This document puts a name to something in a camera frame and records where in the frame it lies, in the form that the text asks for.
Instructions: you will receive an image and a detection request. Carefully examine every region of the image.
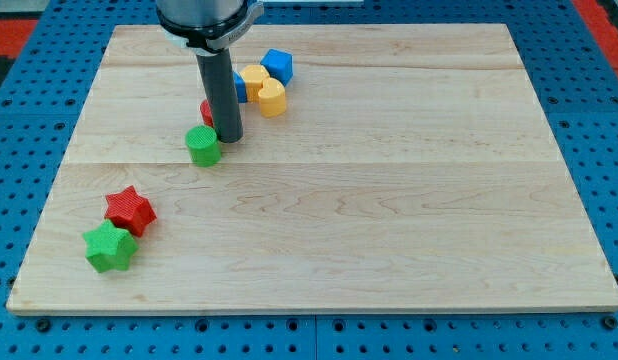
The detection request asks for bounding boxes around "yellow hexagon block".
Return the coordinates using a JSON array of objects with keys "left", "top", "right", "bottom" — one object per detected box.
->
[{"left": 239, "top": 64, "right": 270, "bottom": 102}]

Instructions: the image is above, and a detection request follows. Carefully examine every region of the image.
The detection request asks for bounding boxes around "green cylinder block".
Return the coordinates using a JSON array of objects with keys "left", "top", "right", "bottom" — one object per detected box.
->
[{"left": 185, "top": 125, "right": 221, "bottom": 167}]

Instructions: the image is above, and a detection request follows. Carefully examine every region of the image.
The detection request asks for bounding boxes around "blue block behind rod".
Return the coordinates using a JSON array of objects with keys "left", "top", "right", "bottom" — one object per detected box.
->
[{"left": 233, "top": 71, "right": 248, "bottom": 103}]

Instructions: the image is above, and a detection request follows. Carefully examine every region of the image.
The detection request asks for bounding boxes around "yellow heart block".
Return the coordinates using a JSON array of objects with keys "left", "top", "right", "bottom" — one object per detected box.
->
[{"left": 258, "top": 77, "right": 287, "bottom": 118}]

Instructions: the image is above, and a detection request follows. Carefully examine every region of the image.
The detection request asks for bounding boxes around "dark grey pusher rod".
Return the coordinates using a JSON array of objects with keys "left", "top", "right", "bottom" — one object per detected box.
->
[{"left": 196, "top": 49, "right": 243, "bottom": 143}]

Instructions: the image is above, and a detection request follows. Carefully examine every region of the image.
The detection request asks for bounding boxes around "green star block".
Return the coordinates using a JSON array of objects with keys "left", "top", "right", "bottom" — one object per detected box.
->
[{"left": 82, "top": 219, "right": 139, "bottom": 273}]

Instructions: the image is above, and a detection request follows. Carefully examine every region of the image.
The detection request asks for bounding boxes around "red star block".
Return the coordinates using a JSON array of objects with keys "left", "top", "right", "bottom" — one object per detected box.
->
[{"left": 104, "top": 186, "right": 157, "bottom": 237}]

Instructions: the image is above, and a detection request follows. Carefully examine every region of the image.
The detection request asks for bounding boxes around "wooden board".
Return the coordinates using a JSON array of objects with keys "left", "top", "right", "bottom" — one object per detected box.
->
[{"left": 7, "top": 24, "right": 618, "bottom": 316}]

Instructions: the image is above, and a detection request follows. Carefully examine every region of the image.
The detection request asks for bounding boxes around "blue cube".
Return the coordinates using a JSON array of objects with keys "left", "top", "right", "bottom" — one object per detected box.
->
[{"left": 260, "top": 49, "right": 293, "bottom": 86}]

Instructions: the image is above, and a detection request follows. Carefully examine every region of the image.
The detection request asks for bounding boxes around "red block behind rod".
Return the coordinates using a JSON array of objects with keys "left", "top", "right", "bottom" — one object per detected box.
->
[{"left": 199, "top": 99, "right": 214, "bottom": 128}]

